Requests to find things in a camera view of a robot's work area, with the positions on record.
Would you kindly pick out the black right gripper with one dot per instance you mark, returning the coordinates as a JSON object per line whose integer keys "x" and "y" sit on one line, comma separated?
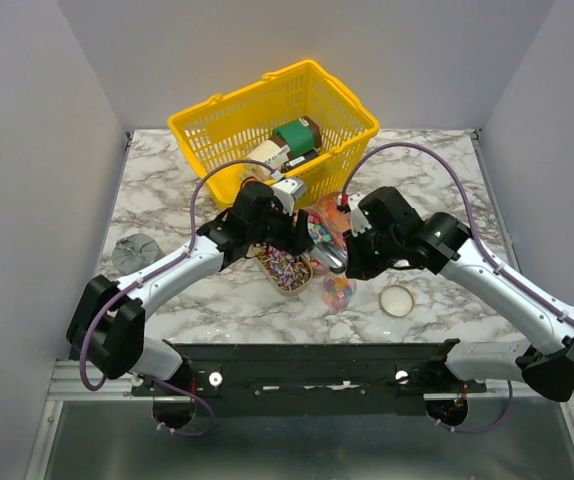
{"x": 358, "y": 266}

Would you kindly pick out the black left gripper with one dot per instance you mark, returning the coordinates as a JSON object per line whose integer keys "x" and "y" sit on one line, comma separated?
{"x": 294, "y": 242}

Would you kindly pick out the pink tray pastel star candies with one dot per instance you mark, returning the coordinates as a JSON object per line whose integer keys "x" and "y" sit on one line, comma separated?
{"x": 319, "y": 233}

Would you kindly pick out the pink tray translucent star candies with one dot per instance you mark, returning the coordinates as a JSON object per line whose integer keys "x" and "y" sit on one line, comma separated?
{"x": 337, "y": 222}

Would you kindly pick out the beige tray swirl lollipops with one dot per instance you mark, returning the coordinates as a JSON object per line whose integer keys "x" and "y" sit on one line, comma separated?
{"x": 288, "y": 274}

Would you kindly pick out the gold rimmed jar lid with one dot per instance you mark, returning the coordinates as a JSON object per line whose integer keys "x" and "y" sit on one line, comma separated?
{"x": 396, "y": 301}

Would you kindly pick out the black box package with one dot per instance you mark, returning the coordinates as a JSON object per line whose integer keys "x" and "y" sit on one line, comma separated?
{"x": 299, "y": 161}

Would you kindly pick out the cream wrapped paper roll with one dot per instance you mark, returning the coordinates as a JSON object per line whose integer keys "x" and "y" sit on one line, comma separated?
{"x": 270, "y": 153}

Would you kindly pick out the clear plastic candy jar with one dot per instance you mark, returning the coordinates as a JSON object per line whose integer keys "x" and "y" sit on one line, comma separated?
{"x": 338, "y": 291}

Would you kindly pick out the green wrapped brown package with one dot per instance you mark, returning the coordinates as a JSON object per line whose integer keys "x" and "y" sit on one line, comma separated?
{"x": 301, "y": 135}

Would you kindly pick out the yellow plastic shopping basket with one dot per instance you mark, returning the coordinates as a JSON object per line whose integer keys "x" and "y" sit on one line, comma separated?
{"x": 225, "y": 128}

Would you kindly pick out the grey crumpled cloth lump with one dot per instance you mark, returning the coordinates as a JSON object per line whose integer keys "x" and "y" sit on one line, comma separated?
{"x": 135, "y": 252}

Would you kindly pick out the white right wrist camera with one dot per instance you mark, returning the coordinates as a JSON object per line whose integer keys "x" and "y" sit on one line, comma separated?
{"x": 350, "y": 205}

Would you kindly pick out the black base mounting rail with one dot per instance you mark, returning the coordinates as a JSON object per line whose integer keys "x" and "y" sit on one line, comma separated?
{"x": 189, "y": 381}

